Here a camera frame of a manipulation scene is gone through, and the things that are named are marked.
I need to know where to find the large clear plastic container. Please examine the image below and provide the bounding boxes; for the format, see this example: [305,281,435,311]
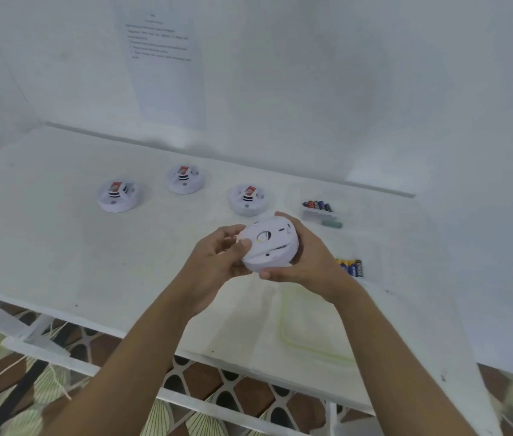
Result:
[328,242,384,286]

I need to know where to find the white metal table frame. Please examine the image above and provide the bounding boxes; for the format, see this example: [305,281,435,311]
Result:
[0,290,375,436]

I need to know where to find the printed white paper sheet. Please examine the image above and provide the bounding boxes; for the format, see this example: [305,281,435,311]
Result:
[113,0,208,130]

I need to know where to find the person's right forearm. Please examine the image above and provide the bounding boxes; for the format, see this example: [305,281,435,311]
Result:
[328,283,480,436]

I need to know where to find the white round smoke detector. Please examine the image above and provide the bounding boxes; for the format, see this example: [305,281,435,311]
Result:
[227,185,271,217]
[237,216,301,274]
[165,164,206,195]
[96,179,143,214]

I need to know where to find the person's right hand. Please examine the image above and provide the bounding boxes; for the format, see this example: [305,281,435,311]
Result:
[258,211,363,306]

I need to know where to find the person's left hand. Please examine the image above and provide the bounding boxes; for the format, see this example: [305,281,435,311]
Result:
[172,224,253,316]

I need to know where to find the large green-rimmed clear lid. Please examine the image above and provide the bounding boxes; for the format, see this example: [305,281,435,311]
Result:
[279,285,359,366]

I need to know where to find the clear battery container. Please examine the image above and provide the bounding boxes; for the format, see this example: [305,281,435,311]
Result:
[287,182,355,223]

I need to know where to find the person's left forearm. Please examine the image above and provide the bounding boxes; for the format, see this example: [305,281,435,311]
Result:
[43,283,202,436]

